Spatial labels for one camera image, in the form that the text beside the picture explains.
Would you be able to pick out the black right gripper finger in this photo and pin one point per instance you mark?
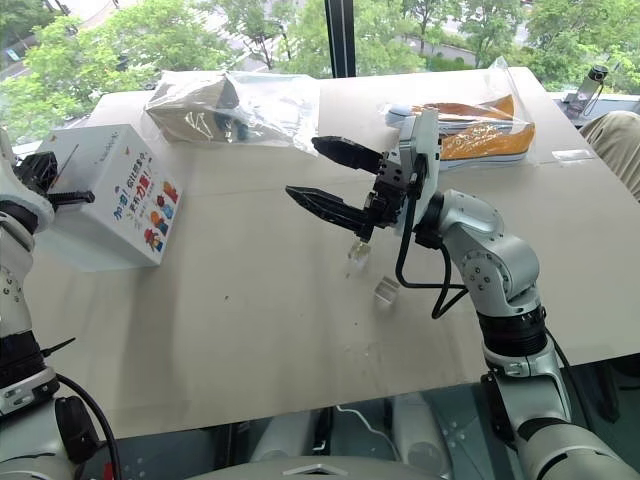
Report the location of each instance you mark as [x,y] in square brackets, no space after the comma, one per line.
[325,205]
[350,152]

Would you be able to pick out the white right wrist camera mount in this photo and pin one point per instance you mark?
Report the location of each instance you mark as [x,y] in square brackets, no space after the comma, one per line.
[425,145]

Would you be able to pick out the orange canvas shoe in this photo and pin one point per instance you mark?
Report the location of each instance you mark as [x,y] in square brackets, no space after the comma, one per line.
[490,142]
[470,107]

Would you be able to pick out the white box with colourful print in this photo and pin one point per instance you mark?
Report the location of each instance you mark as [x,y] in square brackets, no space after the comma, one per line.
[115,200]

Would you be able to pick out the grey robot torso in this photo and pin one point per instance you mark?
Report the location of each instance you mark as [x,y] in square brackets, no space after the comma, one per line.
[350,467]

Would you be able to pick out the pale rounded shape under table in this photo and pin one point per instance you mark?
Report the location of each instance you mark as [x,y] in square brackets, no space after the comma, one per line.
[285,435]
[420,430]

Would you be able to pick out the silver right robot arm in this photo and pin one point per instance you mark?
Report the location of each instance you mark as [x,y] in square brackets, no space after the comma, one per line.
[500,250]

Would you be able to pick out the person in beige clothing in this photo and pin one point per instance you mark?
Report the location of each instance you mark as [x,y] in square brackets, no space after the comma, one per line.
[615,150]

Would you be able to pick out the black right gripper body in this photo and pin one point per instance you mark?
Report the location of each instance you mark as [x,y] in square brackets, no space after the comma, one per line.
[392,180]

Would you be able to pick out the gold coin in clear case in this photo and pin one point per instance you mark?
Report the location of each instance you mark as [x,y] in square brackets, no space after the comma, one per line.
[358,254]
[386,291]

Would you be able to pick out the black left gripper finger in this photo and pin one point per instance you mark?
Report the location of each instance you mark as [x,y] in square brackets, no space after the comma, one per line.
[75,197]

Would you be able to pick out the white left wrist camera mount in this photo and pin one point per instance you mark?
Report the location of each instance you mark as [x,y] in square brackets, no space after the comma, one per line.
[22,200]

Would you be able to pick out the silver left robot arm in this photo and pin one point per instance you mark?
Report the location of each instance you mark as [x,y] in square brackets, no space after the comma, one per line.
[15,280]

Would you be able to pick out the black window mullion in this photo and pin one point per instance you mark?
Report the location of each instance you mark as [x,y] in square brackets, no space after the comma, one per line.
[341,35]

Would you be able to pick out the grey shoe in plastic bag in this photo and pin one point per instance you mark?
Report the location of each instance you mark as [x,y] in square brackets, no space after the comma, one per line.
[280,105]

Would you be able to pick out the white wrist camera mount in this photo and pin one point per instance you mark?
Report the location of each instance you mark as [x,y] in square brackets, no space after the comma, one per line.
[425,145]
[22,200]

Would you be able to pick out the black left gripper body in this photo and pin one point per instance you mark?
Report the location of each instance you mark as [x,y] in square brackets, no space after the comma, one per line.
[37,170]

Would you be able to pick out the black capped bottle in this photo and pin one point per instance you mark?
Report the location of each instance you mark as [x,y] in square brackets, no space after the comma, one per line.
[596,82]

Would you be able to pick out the dark desk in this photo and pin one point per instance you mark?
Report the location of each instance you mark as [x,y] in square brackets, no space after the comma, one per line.
[620,105]

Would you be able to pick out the clear bag around orange shoes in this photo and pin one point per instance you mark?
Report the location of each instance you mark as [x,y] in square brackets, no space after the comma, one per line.
[545,100]

